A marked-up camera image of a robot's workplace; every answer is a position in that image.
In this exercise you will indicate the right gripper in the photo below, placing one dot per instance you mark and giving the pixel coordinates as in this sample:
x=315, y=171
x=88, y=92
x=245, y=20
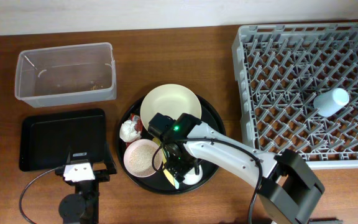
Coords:
x=175, y=169

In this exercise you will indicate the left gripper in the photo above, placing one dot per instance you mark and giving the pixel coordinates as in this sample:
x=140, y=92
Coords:
x=104, y=175

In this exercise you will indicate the white cup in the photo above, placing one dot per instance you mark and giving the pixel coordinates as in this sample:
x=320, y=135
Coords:
x=191, y=178

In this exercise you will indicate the large cream bowl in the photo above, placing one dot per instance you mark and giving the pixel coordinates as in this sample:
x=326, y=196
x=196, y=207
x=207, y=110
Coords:
x=171, y=100

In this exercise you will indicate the light blue cup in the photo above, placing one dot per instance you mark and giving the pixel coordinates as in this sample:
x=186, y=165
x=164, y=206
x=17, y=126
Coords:
x=330, y=102

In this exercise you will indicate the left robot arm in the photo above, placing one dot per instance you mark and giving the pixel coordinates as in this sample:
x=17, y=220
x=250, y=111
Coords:
x=83, y=205

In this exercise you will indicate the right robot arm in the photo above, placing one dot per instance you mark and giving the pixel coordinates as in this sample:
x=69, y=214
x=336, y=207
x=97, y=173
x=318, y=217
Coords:
x=287, y=187

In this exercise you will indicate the grey dishwasher rack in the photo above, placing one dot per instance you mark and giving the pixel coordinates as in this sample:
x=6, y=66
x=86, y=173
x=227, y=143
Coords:
x=280, y=70

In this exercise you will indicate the light blue plastic knife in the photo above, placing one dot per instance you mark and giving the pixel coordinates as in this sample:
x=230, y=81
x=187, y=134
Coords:
x=167, y=155

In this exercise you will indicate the yellow plastic knife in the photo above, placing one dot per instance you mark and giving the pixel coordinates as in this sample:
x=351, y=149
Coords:
x=164, y=160

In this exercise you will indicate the black rectangular tray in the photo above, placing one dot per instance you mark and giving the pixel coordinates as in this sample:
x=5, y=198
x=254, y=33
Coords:
x=45, y=138

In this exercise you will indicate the pink bowl with grains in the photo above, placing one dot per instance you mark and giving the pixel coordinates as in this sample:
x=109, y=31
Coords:
x=142, y=158

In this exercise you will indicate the crumpled white red wrapper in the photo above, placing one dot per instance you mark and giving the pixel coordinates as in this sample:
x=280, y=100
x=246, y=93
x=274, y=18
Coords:
x=131, y=129

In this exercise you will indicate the round black tray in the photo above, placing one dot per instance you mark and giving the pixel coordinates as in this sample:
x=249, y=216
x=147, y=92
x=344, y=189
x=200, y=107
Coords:
x=158, y=183

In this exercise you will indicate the clear plastic bin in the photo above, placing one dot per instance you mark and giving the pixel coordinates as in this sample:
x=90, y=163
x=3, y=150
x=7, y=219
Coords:
x=66, y=75

